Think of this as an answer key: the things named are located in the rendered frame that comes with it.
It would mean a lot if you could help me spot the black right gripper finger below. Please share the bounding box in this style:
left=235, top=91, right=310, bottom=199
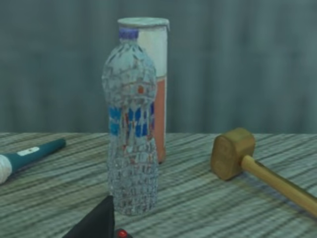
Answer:
left=63, top=195, right=115, bottom=238

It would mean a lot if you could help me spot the clear plastic water bottle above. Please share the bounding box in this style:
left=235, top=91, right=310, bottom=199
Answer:
left=101, top=27, right=159, bottom=216

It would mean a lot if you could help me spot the wooden mallet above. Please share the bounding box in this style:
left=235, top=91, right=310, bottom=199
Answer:
left=210, top=127, right=317, bottom=217

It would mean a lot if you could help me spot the white and orange canister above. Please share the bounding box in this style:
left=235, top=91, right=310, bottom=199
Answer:
left=117, top=17, right=171, bottom=164

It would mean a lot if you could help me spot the teal and white microphone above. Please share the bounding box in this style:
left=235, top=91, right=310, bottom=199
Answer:
left=0, top=138, right=67, bottom=185

